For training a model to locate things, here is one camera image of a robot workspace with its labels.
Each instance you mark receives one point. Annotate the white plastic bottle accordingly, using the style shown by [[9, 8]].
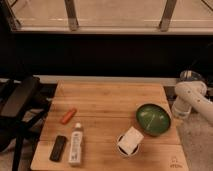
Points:
[[75, 145]]

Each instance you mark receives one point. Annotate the grey round robot base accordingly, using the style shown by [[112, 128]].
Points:
[[189, 75]]

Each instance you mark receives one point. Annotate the orange marker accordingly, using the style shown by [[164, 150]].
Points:
[[65, 119]]

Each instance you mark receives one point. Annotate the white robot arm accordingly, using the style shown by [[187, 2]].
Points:
[[191, 95]]

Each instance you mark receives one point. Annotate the black remote control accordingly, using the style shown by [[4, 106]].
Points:
[[58, 148]]

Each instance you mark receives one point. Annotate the green ceramic bowl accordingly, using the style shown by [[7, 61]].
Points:
[[153, 119]]

